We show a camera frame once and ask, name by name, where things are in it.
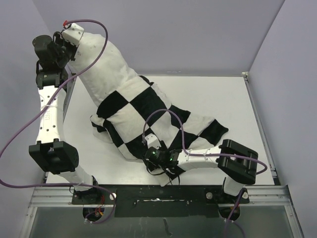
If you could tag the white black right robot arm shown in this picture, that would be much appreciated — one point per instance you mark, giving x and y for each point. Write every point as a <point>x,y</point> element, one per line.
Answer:
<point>237,161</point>

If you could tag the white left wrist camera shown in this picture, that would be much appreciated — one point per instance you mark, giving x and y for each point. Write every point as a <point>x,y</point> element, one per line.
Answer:
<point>72,33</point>

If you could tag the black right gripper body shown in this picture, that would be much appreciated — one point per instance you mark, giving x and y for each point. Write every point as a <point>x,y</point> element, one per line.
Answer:
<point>163,146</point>

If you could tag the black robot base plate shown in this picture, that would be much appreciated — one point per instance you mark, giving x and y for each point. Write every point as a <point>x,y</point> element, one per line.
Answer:
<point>154,201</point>

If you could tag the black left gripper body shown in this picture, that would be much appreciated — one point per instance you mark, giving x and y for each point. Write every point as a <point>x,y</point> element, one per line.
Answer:
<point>66,50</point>

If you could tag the white pillow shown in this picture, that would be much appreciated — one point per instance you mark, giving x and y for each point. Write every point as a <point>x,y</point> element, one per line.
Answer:
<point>107,74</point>

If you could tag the aluminium front frame rail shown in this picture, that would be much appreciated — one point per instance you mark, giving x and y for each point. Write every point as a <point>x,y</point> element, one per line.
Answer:
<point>258,196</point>

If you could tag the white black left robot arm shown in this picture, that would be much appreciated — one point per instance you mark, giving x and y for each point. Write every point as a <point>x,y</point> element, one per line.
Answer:
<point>51,152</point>

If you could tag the black white checkered pillowcase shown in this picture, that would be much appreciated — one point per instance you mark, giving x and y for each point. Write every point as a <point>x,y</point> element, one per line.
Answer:
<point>138,108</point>

